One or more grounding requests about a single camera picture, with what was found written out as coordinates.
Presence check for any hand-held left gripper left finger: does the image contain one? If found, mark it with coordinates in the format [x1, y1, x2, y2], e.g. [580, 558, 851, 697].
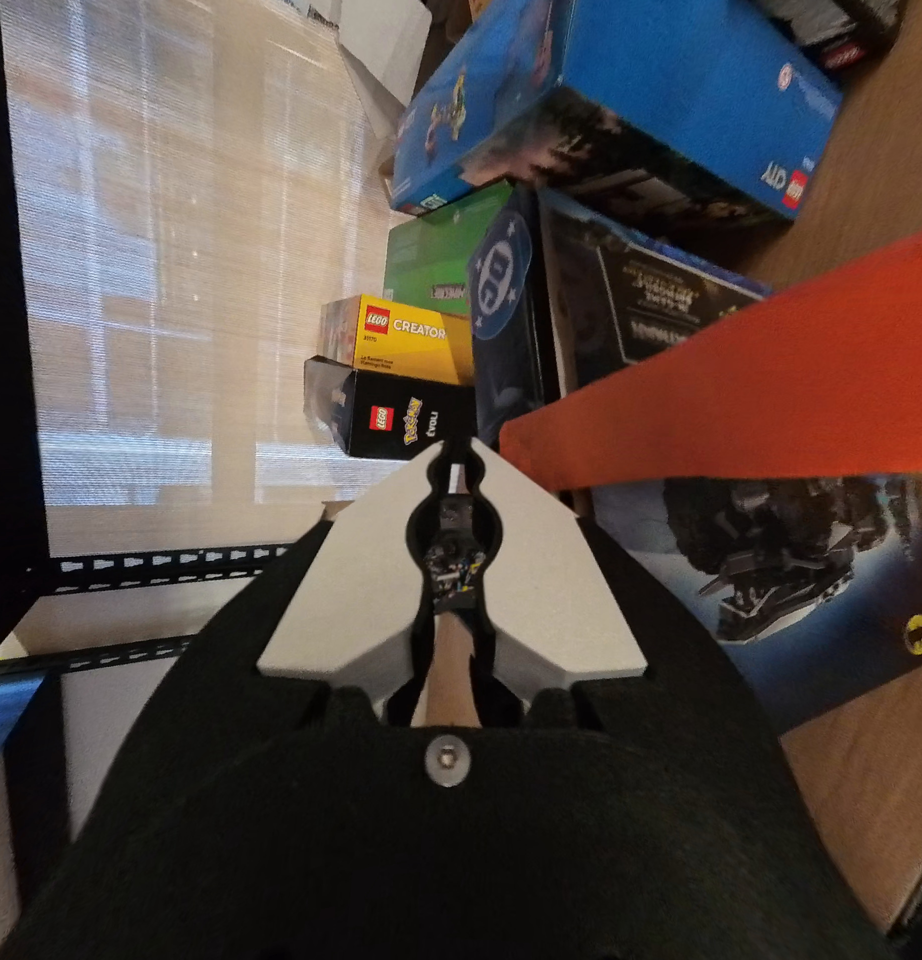
[255, 441, 451, 725]

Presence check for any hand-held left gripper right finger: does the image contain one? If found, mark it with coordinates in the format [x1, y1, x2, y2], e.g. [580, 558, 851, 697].
[461, 439, 650, 721]

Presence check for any orange tape strip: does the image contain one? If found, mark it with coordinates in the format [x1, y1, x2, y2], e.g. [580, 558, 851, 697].
[498, 225, 922, 492]

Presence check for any black box with blue emblem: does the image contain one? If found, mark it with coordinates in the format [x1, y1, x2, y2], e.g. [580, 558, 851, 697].
[467, 183, 773, 451]

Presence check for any black box with car print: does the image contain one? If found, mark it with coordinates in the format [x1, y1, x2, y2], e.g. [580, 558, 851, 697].
[419, 495, 486, 616]

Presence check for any small black toy box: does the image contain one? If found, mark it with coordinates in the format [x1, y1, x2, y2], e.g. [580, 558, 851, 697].
[303, 356, 479, 460]

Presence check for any large box with black vehicle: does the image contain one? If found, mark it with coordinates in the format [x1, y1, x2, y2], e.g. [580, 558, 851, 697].
[581, 472, 922, 740]

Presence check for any yellow toy box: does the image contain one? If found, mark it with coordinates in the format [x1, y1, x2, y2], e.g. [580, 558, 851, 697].
[318, 294, 477, 387]

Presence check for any green toy box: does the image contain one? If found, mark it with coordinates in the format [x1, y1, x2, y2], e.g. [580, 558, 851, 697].
[383, 180, 516, 320]

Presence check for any white window blind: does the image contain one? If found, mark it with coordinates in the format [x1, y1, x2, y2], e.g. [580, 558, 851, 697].
[0, 0, 432, 560]

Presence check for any blue toy box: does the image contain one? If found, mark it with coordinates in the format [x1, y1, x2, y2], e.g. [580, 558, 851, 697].
[389, 0, 845, 226]

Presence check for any white cardboard box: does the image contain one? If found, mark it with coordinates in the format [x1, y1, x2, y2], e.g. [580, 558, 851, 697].
[333, 0, 432, 144]

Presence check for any dark box with red logo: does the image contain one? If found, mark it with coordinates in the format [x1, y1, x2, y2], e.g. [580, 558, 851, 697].
[768, 0, 905, 72]

